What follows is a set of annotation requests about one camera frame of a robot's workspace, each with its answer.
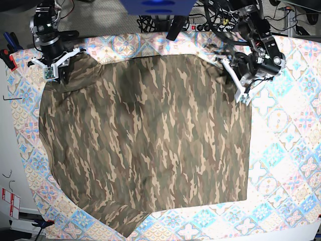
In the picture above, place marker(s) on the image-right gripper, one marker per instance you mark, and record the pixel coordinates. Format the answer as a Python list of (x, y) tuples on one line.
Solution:
[(245, 73)]

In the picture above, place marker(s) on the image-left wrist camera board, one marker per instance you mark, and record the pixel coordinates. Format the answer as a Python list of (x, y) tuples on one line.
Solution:
[(49, 73)]

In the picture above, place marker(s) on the black camera support post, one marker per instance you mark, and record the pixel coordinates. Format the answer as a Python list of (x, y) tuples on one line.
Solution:
[(175, 27)]

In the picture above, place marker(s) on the red white label card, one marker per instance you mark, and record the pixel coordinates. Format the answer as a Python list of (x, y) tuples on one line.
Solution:
[(10, 204)]

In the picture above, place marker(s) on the patterned tile tablecloth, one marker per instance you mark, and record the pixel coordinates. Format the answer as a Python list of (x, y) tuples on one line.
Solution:
[(283, 192)]

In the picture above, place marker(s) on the camouflage T-shirt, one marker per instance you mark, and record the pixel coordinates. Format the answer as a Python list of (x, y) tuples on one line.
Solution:
[(149, 134)]

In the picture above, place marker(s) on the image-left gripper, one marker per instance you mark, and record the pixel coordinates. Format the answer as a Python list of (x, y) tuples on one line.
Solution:
[(60, 64)]

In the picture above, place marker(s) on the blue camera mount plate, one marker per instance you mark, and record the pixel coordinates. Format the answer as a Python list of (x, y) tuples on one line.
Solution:
[(158, 7)]

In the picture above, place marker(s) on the white power strip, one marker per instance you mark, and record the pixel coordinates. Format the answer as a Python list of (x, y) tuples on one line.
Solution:
[(202, 27)]

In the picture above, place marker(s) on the blue red clamp upper left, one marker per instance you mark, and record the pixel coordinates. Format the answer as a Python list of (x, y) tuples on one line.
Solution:
[(12, 47)]

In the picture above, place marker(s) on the blue clamp lower left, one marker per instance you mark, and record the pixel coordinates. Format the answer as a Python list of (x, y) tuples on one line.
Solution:
[(42, 223)]

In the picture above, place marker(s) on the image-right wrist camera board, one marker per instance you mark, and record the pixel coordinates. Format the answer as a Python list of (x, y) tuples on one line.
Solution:
[(243, 97)]

